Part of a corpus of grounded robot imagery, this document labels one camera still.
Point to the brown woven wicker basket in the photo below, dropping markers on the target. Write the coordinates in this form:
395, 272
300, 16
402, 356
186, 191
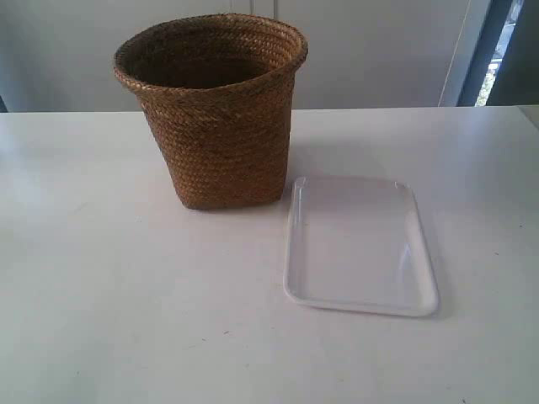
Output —
216, 91

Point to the white rectangular plastic tray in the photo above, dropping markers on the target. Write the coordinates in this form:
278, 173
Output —
357, 244

